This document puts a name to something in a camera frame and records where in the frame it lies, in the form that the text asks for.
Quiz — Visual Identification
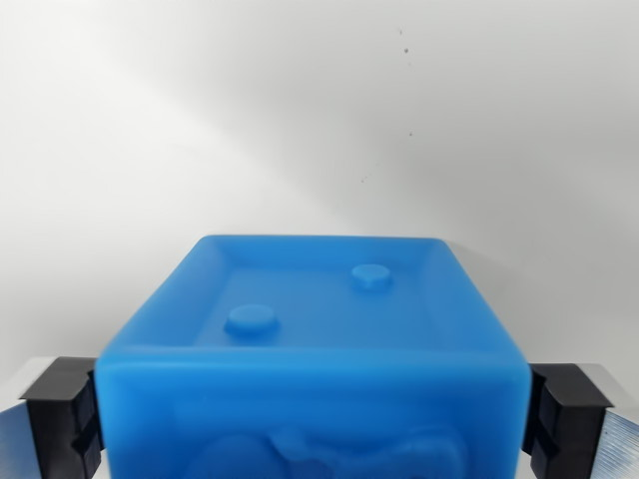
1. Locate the black-padded silver gripper right finger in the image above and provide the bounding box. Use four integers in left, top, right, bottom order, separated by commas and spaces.
521, 362, 639, 479

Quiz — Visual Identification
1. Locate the blue embossed cube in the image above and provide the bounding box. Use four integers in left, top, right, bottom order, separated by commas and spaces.
95, 234, 534, 479

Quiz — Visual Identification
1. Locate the black-padded silver gripper left finger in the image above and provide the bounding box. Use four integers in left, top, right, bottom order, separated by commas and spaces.
0, 355, 106, 479

